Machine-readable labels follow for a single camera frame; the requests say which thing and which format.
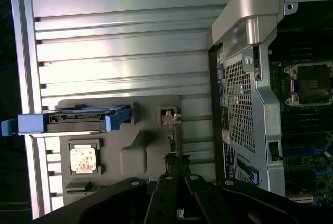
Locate silver CPU chip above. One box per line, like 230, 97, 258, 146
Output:
69, 147, 96, 175

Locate green motherboard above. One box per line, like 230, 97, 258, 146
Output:
267, 49, 333, 205

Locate blue expansion slot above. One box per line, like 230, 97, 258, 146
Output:
282, 144, 333, 158

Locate hard disk with blue caddy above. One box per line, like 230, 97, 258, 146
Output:
1, 105, 131, 138

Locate grey black PC case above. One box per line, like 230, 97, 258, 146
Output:
207, 0, 333, 204

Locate grey plastic parts rack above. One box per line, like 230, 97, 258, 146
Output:
56, 94, 184, 209

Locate CPU socket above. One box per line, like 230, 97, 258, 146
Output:
284, 63, 333, 109

